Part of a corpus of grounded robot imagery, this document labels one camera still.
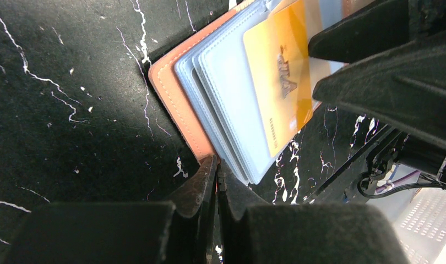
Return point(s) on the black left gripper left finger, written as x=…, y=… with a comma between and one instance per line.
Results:
x=178, y=229

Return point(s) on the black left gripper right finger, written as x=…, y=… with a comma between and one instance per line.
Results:
x=254, y=231

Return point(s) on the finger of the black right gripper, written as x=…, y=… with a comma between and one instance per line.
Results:
x=375, y=28
x=404, y=87

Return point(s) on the orange VIP card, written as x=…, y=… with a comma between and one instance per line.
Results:
x=277, y=55

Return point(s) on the brown leather card holder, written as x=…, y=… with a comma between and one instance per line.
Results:
x=206, y=85

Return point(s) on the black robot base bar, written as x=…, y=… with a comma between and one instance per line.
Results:
x=341, y=187

